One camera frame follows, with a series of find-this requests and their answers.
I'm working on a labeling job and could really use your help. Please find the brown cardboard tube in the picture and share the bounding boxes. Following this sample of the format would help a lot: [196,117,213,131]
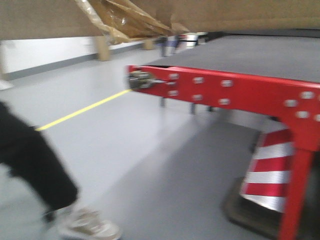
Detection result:
[94,36,111,61]

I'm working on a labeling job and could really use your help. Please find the red conveyor frame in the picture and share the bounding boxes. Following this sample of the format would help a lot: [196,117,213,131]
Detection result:
[127,65,320,240]

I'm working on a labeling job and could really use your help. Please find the brown cardboard carton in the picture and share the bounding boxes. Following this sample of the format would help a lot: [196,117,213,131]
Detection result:
[0,0,320,43]

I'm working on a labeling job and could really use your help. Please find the red white traffic cone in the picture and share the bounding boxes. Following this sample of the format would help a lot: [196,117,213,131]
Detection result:
[222,127,294,240]

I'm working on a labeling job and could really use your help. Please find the grey sneaker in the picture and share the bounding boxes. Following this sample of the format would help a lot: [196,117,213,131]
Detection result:
[58,208,123,240]

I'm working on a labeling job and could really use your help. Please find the person leg black trousers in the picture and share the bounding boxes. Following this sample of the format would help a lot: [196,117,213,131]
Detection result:
[0,103,78,210]

